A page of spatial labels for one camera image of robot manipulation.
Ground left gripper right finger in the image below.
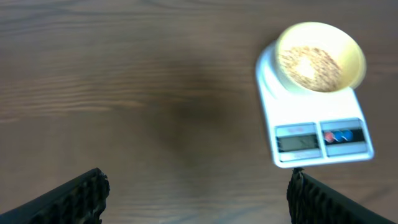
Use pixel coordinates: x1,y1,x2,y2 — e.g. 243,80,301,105
287,167,394,224

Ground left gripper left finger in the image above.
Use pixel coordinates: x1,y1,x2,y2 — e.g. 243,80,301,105
1,168,110,224

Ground white digital kitchen scale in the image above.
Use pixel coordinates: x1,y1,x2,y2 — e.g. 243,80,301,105
255,40,375,169

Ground soybeans in bowl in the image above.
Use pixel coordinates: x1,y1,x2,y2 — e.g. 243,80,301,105
278,46,342,92

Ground pale yellow plastic bowl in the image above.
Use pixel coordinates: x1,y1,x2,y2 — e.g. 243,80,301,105
274,22,367,95

